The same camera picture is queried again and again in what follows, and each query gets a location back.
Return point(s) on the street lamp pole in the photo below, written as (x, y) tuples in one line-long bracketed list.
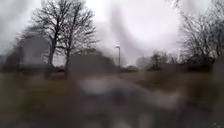
[(119, 56)]

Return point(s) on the dark hedge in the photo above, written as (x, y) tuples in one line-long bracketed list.
[(88, 61)]

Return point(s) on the wet grey asphalt path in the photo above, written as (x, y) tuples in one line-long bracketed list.
[(110, 100)]

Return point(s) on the distant bare trees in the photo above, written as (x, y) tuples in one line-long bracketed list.
[(156, 60)]

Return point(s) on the slim bare tree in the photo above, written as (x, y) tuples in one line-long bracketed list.
[(75, 33)]

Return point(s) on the grass verge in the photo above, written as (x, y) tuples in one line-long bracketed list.
[(173, 81), (30, 93)]

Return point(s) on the large bare tree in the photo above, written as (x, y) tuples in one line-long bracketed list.
[(51, 36)]

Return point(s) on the pale building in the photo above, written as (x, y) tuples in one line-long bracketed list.
[(33, 50)]

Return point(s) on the bare trees and bushes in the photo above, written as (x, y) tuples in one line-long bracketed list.
[(201, 36)]

